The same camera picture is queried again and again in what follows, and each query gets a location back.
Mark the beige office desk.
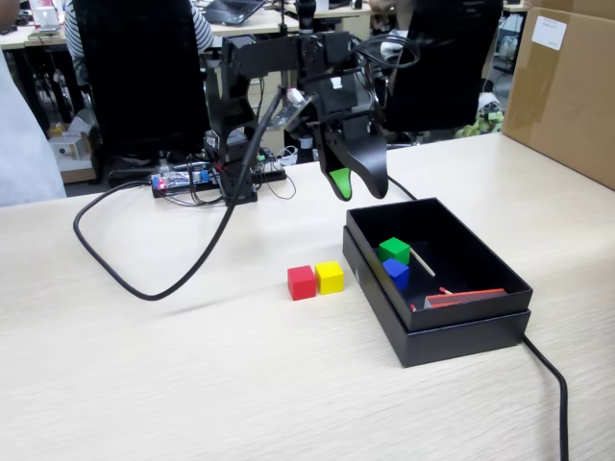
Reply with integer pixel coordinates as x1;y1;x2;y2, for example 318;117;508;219
206;7;371;37
0;21;73;52

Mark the yellow wooden cube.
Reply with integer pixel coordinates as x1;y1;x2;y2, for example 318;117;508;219
314;260;345;296

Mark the thin black wire bundle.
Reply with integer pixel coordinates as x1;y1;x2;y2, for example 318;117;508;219
184;34;420;206

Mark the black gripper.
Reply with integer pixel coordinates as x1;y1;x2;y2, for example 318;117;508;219
313;109;389;203

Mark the black cardboard box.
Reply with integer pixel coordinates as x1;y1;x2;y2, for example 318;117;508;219
345;195;535;333

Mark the person in striped shirt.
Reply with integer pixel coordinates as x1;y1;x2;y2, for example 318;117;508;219
63;0;213;90

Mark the green wooden cube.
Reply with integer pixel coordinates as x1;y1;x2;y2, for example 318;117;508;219
378;236;412;266

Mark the black office chair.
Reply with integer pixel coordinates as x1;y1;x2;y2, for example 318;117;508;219
71;0;210;186
362;0;504;151

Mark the red wooden cube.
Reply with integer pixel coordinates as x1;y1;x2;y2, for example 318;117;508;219
286;265;317;302

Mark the white and red box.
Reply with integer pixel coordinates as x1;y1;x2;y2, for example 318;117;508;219
33;0;66;33

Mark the thick black camera cable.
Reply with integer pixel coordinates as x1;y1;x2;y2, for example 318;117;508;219
72;85;289;303

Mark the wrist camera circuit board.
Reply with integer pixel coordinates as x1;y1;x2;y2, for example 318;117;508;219
266;87;318;132

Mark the long wooden matchstick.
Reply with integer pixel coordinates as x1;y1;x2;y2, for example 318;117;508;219
407;248;437;279

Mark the seated person at desk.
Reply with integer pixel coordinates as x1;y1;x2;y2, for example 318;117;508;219
368;0;415;54

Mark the large brown cardboard box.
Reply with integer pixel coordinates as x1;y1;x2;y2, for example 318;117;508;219
499;0;615;191

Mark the white carton with round hole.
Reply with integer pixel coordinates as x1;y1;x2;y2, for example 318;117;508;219
51;135;82;163

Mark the black laptop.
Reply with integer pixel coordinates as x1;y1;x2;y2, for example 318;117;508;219
204;0;266;26

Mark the green and white toy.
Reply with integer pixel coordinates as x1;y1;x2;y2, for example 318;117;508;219
455;93;506;139

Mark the blue wooden cube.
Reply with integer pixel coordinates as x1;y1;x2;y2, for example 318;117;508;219
382;257;410;292

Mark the white paper label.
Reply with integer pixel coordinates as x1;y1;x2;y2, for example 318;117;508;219
532;14;568;52

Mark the red matchbox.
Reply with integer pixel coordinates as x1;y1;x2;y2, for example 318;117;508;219
425;287;508;311

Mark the robot controller circuit board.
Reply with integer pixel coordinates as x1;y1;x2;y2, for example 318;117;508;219
151;170;212;194

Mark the black pole with white bands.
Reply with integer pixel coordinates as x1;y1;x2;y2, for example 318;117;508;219
293;0;319;163

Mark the black open box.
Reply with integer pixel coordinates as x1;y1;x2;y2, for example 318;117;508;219
341;225;532;369

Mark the person in white clothing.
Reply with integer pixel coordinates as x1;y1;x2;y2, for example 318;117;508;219
0;0;67;201

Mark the thick black power cable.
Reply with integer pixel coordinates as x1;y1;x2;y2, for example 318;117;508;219
386;175;571;461

